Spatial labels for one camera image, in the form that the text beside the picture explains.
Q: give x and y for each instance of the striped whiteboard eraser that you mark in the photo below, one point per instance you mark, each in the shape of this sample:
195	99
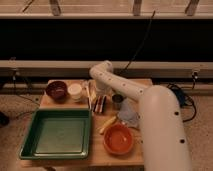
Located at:
99	104

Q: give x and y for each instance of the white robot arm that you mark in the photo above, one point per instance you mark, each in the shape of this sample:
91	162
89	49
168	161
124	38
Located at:
164	146

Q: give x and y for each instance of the dark maroon bowl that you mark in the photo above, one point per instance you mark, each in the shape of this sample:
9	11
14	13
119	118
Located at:
57	90

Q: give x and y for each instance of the orange red bowl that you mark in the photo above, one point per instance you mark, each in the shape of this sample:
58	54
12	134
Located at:
118	139

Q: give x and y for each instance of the small metal cup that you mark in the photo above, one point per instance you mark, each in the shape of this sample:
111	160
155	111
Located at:
117	100

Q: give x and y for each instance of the white plastic utensil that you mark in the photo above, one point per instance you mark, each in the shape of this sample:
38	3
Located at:
88	93

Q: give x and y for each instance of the wooden cutting board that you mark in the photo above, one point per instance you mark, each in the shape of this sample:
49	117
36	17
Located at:
66	102

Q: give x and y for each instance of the white cup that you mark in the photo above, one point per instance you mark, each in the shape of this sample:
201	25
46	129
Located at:
75	91

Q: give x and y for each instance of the grey blue cloth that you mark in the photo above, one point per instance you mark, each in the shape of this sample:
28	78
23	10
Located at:
127	115

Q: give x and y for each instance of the yellow banana toy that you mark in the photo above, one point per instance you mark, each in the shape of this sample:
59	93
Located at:
107	124

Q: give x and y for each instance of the green plastic tray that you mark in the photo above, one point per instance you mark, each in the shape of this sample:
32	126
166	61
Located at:
58	134

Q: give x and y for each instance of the black power adapter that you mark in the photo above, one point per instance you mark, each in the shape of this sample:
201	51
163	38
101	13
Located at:
182	97

